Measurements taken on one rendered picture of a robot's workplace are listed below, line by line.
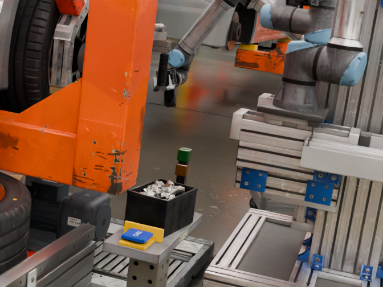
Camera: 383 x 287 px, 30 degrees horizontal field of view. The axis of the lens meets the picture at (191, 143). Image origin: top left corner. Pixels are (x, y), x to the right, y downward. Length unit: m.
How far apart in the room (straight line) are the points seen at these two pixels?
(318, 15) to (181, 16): 3.18
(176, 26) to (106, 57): 3.12
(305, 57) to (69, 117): 0.79
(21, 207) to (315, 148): 0.92
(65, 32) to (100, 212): 0.64
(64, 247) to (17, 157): 0.37
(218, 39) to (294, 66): 3.05
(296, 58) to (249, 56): 3.94
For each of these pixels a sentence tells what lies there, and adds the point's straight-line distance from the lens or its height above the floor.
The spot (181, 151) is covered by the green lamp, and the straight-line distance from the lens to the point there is 2.31.
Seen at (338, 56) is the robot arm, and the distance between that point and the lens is 2.35.
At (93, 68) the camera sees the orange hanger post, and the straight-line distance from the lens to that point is 2.18.
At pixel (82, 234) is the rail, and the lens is 2.25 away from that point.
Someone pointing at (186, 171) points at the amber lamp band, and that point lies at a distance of 2.32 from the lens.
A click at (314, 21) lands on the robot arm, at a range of 2.12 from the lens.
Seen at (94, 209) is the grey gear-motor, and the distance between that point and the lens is 2.50.
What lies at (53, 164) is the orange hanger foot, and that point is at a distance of 2.29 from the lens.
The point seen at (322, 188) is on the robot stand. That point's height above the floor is 0.56.
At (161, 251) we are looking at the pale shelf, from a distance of 2.01.
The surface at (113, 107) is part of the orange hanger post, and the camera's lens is 2.16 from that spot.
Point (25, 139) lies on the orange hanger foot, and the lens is 2.32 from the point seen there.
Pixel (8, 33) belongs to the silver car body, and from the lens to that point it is 2.50.
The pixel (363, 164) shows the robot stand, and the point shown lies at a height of 0.71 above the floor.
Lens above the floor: 1.18
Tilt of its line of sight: 13 degrees down
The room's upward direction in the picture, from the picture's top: 8 degrees clockwise
